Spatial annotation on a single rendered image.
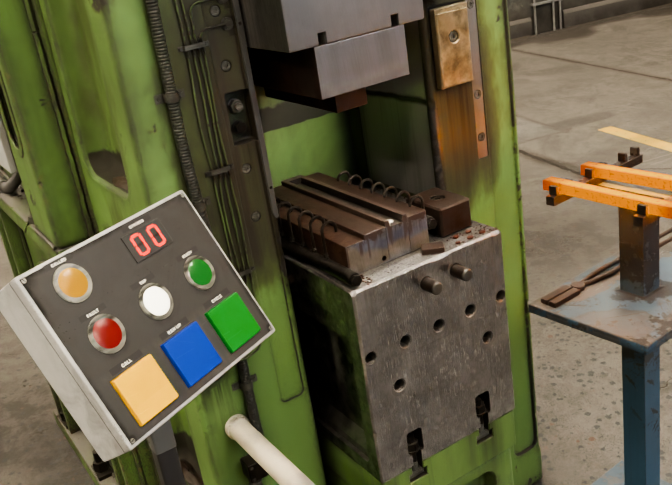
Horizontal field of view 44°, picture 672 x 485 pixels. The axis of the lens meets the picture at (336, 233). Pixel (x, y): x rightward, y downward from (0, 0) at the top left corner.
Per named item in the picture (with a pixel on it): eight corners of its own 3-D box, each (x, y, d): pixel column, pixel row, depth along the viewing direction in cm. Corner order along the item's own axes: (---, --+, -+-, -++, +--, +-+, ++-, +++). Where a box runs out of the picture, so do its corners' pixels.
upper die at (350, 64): (410, 74, 159) (404, 24, 155) (322, 100, 150) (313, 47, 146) (299, 58, 193) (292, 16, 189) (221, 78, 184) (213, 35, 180)
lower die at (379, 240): (429, 244, 172) (425, 206, 169) (350, 277, 163) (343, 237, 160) (322, 201, 206) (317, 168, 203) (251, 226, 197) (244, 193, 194)
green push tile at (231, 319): (262, 329, 135) (236, 290, 134) (234, 352, 129) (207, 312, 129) (256, 332, 136) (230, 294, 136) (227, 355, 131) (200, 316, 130)
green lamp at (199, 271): (219, 282, 132) (214, 257, 131) (193, 292, 130) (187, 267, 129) (211, 276, 135) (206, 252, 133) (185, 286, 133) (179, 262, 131)
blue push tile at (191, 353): (223, 360, 127) (196, 319, 127) (191, 386, 122) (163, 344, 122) (217, 363, 128) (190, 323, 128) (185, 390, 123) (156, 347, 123)
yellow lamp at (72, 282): (96, 294, 117) (88, 266, 115) (63, 306, 115) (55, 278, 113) (89, 287, 119) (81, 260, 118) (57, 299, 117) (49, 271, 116)
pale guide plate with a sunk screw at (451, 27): (474, 80, 184) (467, 1, 177) (442, 90, 180) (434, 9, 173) (467, 79, 185) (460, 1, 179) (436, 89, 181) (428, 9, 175)
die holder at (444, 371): (516, 408, 191) (501, 228, 174) (382, 484, 173) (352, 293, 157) (374, 326, 236) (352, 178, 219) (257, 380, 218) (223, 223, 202)
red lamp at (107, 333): (130, 344, 117) (122, 317, 116) (98, 357, 115) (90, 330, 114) (122, 336, 120) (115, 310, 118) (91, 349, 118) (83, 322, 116)
